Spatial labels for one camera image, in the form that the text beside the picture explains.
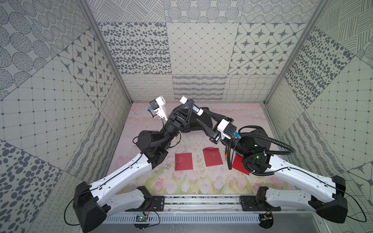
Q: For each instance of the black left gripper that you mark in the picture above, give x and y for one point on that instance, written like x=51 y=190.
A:
x=179 y=117

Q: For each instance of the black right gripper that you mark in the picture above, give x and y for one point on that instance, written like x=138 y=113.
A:
x=215 y=134

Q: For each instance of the white blue glue stick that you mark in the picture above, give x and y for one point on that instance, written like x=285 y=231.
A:
x=195 y=109

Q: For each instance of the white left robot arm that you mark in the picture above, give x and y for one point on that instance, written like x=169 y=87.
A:
x=94 y=202

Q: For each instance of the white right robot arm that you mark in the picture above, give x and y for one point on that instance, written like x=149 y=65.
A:
x=261 y=156

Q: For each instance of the red envelope middle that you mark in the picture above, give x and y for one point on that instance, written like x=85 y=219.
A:
x=212 y=157

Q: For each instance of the red envelope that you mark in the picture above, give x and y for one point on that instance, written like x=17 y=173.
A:
x=238 y=165
x=212 y=157
x=183 y=161

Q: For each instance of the red envelope right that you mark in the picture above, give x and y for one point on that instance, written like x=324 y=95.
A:
x=238 y=165

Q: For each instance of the red envelope left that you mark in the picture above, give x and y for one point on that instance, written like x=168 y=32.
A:
x=183 y=161

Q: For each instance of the black plastic tool case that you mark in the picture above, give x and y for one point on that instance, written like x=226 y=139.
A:
x=193 y=125

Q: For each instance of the left green circuit board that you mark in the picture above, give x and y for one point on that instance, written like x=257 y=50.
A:
x=141 y=222

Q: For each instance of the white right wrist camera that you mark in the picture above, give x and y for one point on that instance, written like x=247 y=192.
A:
x=227 y=130

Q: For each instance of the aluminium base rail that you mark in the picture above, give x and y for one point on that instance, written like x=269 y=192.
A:
x=201 y=203

